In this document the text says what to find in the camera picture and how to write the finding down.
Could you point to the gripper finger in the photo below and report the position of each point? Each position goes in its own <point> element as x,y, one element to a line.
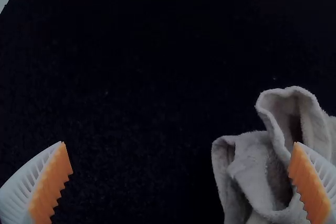
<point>34,190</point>
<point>315,182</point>

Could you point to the pale towel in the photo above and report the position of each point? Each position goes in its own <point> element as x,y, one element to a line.
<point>252,171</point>

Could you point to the black mat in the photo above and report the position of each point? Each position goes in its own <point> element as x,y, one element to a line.
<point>147,64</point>

